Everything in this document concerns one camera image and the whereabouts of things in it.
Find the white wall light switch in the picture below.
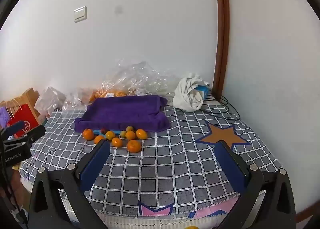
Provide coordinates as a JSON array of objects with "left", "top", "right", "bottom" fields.
[{"left": 73, "top": 6, "right": 88, "bottom": 23}]

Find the bagged tangerines pile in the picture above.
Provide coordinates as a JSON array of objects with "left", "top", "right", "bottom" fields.
[{"left": 89, "top": 88, "right": 137, "bottom": 102}]

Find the purple towel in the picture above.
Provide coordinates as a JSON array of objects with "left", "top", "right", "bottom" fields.
[{"left": 74, "top": 95, "right": 171, "bottom": 132}]

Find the large clear plastic bag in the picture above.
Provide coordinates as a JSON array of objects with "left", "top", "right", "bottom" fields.
[{"left": 99, "top": 58, "right": 182, "bottom": 101}]

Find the blue box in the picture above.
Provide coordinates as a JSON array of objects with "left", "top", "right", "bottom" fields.
[{"left": 195, "top": 84, "right": 210, "bottom": 101}]

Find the grey checkered bed sheet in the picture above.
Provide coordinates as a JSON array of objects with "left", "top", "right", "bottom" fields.
[{"left": 20, "top": 99, "right": 283, "bottom": 229}]

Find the blue tray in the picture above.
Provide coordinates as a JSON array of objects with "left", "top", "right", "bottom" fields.
[{"left": 92, "top": 129, "right": 125, "bottom": 136}]

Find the person's left hand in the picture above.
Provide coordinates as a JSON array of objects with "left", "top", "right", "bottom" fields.
[{"left": 0, "top": 168, "right": 27, "bottom": 209}]

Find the brown wooden door frame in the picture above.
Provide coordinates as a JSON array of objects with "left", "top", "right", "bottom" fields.
[{"left": 211, "top": 0, "right": 230, "bottom": 99}]

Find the red paper bag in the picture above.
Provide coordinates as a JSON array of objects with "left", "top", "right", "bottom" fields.
[{"left": 7, "top": 104, "right": 40, "bottom": 139}]

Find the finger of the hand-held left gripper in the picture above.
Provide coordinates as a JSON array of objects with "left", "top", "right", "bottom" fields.
[
  {"left": 5, "top": 121, "right": 25, "bottom": 137},
  {"left": 21, "top": 125, "right": 46, "bottom": 146}
]

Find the white cloth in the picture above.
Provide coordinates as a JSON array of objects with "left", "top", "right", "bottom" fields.
[{"left": 172, "top": 73, "right": 211, "bottom": 112}]

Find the white plastic bag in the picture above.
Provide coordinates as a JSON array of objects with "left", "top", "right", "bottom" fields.
[{"left": 34, "top": 86, "right": 67, "bottom": 116}]

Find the purple paper bag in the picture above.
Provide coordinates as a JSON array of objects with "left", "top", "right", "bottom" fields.
[{"left": 0, "top": 107, "right": 12, "bottom": 129}]

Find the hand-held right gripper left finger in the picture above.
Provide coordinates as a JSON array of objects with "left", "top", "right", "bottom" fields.
[{"left": 27, "top": 140, "right": 112, "bottom": 229}]

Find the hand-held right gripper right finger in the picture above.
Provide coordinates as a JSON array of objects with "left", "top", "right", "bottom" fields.
[{"left": 214, "top": 140, "right": 297, "bottom": 229}]

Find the large orange tangerine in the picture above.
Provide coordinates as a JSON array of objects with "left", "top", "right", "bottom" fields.
[{"left": 127, "top": 139, "right": 142, "bottom": 154}]

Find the tan cardboard box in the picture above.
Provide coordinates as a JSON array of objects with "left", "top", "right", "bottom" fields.
[{"left": 0, "top": 88, "right": 42, "bottom": 119}]

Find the crumpled clear plastic bag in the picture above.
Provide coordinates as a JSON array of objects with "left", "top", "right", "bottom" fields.
[{"left": 61, "top": 88, "right": 100, "bottom": 112}]

